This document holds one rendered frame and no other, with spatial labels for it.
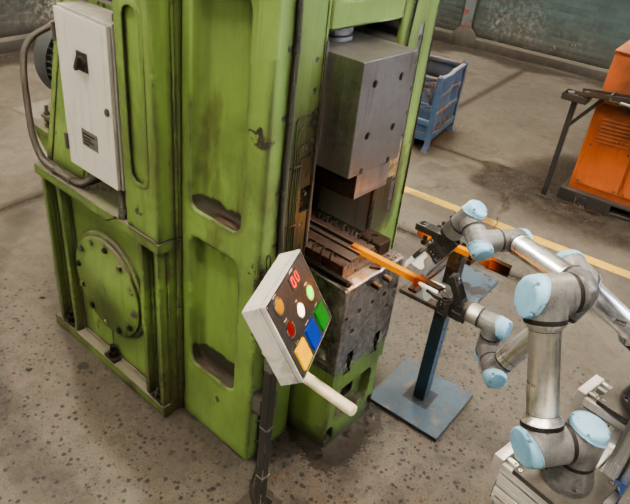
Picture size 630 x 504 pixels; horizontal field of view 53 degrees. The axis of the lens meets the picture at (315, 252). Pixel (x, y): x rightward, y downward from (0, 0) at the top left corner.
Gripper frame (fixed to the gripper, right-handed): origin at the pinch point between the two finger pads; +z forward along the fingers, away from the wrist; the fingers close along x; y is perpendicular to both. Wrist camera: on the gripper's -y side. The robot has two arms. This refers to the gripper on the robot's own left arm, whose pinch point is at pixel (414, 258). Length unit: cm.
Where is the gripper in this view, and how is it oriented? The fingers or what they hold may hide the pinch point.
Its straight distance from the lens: 233.8
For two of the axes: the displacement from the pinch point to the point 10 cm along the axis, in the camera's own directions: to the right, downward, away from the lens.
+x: 6.6, -3.6, 6.6
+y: 6.1, 7.7, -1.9
